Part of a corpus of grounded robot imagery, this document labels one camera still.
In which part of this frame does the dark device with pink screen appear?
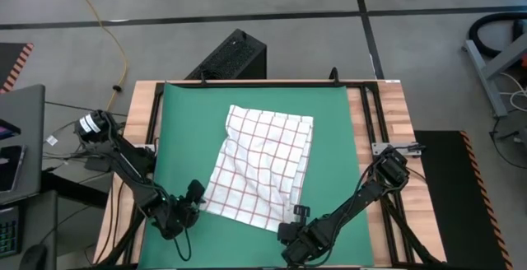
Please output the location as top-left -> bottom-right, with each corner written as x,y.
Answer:
0,118 -> 21,140

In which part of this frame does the black computer mouse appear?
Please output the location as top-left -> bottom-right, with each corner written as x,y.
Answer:
19,244 -> 49,270

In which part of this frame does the green table mat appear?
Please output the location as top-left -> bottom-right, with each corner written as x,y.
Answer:
138,81 -> 375,269

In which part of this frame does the grey metal stand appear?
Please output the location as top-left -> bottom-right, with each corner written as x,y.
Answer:
463,33 -> 527,119

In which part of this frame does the small black orange-striped floor mat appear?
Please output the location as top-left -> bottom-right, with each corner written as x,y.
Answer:
0,42 -> 35,94

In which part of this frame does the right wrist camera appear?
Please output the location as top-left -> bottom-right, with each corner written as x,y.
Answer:
277,221 -> 301,244

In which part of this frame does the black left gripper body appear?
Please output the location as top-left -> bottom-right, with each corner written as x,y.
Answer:
154,195 -> 202,240

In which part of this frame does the black computer tower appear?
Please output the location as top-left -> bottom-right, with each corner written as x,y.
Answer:
184,28 -> 268,81

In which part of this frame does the black phone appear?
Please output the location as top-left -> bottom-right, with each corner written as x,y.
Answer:
0,144 -> 27,193

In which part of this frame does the black power adapter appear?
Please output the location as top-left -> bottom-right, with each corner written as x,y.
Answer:
84,156 -> 111,173

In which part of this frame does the black vacuum hose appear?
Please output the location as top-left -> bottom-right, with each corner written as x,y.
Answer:
469,11 -> 527,59

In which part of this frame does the dark grey desk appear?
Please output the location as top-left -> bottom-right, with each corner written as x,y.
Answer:
0,189 -> 58,270

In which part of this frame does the white red-checked towel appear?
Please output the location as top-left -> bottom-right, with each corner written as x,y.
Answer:
199,104 -> 315,233

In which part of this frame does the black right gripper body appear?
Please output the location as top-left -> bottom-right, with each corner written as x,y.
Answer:
282,220 -> 333,266

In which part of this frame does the yellow cable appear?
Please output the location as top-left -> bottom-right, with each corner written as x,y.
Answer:
65,0 -> 129,113

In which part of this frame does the silver mounting plate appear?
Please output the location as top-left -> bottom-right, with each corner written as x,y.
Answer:
371,141 -> 423,156

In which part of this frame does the backlit keyboard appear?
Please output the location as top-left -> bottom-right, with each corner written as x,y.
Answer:
0,206 -> 22,258

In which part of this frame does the large black orange-striped floor mat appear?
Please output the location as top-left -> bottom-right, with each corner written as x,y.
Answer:
413,129 -> 514,270

